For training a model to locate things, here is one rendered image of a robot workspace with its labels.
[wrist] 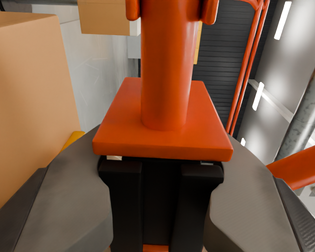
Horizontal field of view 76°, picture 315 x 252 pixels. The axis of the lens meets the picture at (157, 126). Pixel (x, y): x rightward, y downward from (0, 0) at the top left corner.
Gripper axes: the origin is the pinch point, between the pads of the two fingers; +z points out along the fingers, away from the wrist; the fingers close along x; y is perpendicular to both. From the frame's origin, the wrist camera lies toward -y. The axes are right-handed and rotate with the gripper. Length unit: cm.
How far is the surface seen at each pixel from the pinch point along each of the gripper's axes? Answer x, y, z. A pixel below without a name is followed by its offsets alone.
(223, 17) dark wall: 277, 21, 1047
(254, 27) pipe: 309, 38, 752
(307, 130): 383, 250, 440
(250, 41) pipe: 308, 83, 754
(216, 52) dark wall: 274, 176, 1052
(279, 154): 358, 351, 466
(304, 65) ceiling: 501, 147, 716
